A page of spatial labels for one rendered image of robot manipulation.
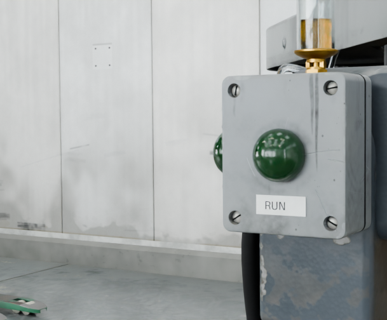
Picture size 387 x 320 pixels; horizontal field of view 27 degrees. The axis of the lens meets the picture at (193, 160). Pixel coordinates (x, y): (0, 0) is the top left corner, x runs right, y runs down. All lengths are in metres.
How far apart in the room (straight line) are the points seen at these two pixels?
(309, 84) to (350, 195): 0.06
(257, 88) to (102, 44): 6.61
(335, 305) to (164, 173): 6.21
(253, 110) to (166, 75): 6.21
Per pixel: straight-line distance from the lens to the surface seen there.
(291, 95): 0.44
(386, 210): 0.48
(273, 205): 0.45
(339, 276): 0.49
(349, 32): 0.70
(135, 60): 6.84
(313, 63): 0.53
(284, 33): 0.91
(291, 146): 0.43
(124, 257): 6.95
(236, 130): 0.46
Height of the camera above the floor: 1.31
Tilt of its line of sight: 3 degrees down
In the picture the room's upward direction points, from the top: 1 degrees counter-clockwise
